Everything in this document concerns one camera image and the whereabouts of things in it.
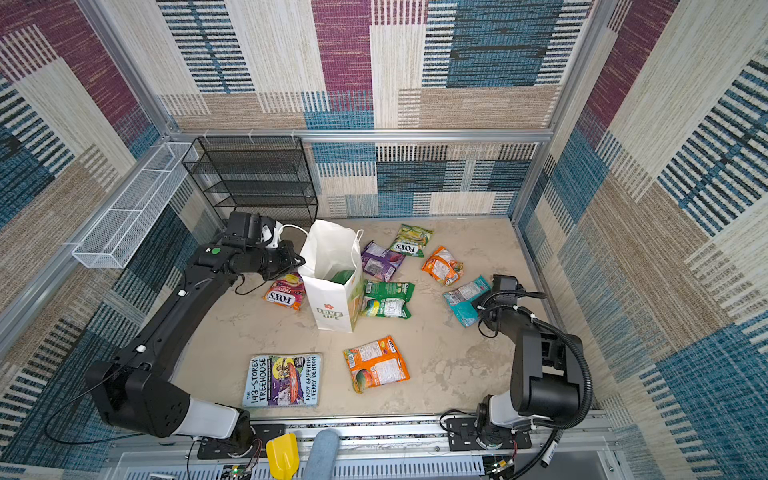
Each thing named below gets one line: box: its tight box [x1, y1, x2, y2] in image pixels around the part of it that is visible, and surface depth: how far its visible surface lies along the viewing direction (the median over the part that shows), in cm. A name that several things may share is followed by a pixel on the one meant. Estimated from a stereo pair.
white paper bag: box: [298, 219, 365, 333], surface depth 83 cm
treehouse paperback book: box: [242, 353, 323, 408], surface depth 83 cm
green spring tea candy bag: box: [360, 280, 416, 320], surface depth 98 cm
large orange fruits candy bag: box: [343, 335, 410, 394], surface depth 85 cm
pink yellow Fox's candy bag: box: [262, 272, 306, 310], surface depth 98 cm
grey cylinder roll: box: [303, 429, 340, 480], surface depth 70 cm
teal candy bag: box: [442, 275, 491, 328], surface depth 98 cm
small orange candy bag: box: [422, 246, 464, 286], surface depth 104 cm
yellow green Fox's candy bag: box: [390, 224, 434, 258], surface depth 111 cm
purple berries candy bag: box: [361, 240, 406, 282], surface depth 107 cm
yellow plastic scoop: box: [266, 433, 300, 480], surface depth 72 cm
